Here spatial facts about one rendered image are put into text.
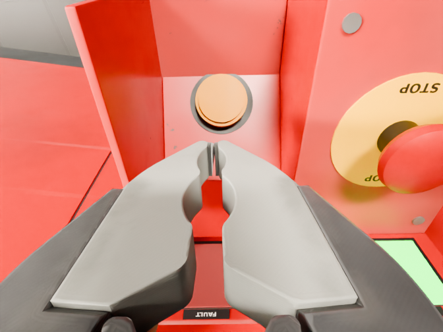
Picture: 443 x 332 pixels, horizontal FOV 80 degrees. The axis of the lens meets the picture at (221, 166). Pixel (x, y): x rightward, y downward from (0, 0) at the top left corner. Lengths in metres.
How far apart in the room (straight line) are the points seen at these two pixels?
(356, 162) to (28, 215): 0.39
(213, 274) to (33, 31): 1.00
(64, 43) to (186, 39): 0.86
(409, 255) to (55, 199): 0.41
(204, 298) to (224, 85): 0.14
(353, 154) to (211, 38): 0.12
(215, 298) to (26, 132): 0.51
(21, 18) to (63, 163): 0.66
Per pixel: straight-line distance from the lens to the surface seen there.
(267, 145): 0.21
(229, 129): 0.21
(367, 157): 0.18
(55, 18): 1.04
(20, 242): 0.41
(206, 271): 0.19
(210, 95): 0.20
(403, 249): 0.23
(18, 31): 1.12
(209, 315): 0.18
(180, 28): 0.21
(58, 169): 0.50
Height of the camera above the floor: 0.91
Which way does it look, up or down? 53 degrees down
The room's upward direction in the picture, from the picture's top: 180 degrees clockwise
